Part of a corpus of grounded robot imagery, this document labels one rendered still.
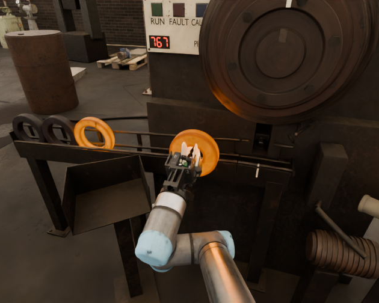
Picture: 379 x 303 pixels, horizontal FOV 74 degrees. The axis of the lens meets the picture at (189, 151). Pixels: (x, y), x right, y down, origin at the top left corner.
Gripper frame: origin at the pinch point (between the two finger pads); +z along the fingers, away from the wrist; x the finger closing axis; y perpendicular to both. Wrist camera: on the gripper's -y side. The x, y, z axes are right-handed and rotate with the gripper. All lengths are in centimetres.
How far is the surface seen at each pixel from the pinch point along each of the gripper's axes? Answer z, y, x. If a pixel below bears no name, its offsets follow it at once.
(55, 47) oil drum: 174, -52, 212
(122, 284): -26, -79, 37
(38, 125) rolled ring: 15, -15, 81
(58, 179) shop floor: 34, -94, 129
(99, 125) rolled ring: 16, -11, 47
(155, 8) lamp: 37, 28, 21
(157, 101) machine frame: 27.0, -3.8, 23.2
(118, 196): -9.0, -22.0, 28.8
